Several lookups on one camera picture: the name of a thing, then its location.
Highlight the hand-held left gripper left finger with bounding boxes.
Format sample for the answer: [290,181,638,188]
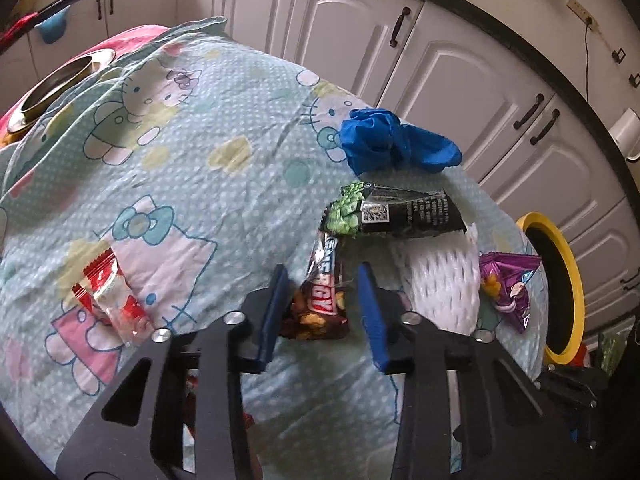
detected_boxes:
[55,262,291,480]

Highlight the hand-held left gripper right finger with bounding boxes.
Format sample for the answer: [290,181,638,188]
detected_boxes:
[356,261,545,480]

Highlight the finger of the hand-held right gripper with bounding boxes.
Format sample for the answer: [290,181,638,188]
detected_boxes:
[532,362,613,453]

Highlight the brown chocolate bar wrapper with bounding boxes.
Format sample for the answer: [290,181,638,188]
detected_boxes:
[278,232,351,341]

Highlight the yellow-rimmed black trash bin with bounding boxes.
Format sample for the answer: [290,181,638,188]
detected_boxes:
[515,211,586,366]

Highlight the white foam net sleeve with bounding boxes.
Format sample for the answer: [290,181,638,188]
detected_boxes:
[395,232,484,336]

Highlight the black green snack wrapper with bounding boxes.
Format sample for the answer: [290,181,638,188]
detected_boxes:
[319,181,469,239]

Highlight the purple snack wrapper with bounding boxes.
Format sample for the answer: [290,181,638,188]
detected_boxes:
[478,251,544,334]

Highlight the red white candy wrapper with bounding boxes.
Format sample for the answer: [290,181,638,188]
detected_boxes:
[71,251,155,347]

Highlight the cartoon cat printed blanket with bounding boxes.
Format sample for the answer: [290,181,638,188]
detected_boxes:
[0,16,551,477]

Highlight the blue rubber glove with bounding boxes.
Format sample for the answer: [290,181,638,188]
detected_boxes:
[339,107,464,176]

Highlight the white electric kettle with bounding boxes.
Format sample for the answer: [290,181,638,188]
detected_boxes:
[609,109,640,162]

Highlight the white base cabinets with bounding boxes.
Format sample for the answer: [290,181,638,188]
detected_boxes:
[0,0,640,342]

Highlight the round metal plate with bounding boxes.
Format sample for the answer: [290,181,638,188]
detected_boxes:
[5,47,117,134]

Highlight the blue hanging plastic basin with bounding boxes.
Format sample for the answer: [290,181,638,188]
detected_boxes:
[38,4,72,45]

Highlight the red cloth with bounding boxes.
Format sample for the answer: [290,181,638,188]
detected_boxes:
[0,9,41,44]

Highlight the black power cable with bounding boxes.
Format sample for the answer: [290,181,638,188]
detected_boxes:
[582,19,599,99]

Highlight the beige wall socket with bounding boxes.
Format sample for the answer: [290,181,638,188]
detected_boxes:
[566,0,601,34]

